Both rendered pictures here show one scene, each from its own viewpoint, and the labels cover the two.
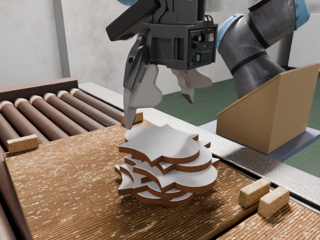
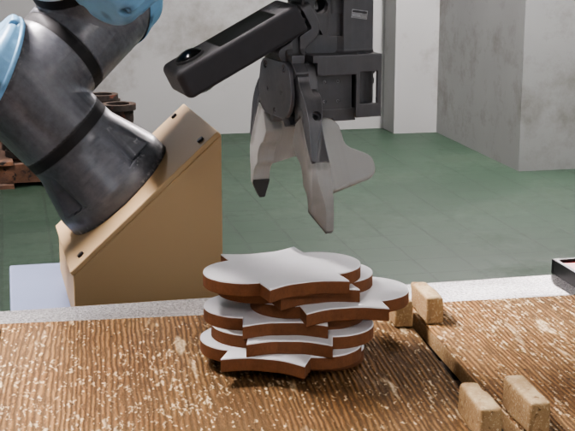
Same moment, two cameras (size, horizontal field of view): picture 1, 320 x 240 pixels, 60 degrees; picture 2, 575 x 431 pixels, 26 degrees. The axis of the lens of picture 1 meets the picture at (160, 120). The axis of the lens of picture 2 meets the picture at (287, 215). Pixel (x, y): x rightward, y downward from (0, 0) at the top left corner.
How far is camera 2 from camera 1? 92 cm
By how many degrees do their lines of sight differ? 61
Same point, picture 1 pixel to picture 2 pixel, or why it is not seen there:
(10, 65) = not seen: outside the picture
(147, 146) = (299, 275)
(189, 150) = (344, 259)
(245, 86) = (108, 184)
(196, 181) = (395, 290)
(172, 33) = (358, 65)
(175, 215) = (382, 365)
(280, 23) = (127, 31)
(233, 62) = (55, 133)
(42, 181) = not seen: outside the picture
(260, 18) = (87, 24)
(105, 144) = (60, 376)
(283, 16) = not seen: hidden behind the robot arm
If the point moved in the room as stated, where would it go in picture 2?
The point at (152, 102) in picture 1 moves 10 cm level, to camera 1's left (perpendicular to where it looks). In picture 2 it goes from (366, 171) to (312, 194)
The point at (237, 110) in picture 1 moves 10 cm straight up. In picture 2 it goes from (133, 239) to (130, 150)
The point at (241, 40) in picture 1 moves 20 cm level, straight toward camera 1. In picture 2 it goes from (59, 79) to (180, 95)
